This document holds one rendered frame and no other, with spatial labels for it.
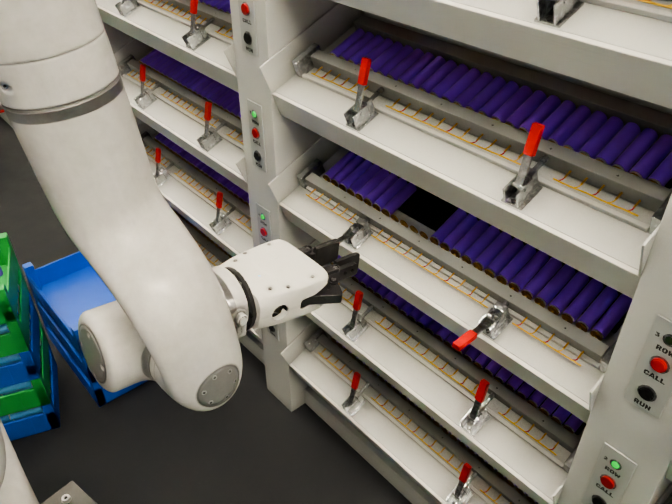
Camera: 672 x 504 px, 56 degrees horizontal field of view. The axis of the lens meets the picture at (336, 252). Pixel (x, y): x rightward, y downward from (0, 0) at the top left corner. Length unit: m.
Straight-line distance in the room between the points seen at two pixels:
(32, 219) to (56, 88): 1.81
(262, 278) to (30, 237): 1.57
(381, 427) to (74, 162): 0.87
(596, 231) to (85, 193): 0.50
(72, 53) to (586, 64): 0.44
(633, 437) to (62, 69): 0.68
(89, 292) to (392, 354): 0.83
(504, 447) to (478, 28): 0.59
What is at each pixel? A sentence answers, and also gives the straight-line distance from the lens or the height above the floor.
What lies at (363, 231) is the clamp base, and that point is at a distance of 0.99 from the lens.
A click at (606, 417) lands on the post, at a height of 0.57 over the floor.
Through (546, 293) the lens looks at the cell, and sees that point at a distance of 0.87.
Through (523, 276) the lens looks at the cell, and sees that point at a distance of 0.89.
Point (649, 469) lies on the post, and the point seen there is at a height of 0.54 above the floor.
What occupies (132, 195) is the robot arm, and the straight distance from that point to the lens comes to 0.55.
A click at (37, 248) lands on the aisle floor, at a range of 2.15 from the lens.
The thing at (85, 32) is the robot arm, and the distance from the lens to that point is 0.50.
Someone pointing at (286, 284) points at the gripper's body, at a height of 0.71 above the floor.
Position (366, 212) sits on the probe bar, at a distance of 1.00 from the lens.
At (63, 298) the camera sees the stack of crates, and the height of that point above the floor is 0.16.
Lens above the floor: 1.15
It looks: 37 degrees down
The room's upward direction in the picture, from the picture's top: straight up
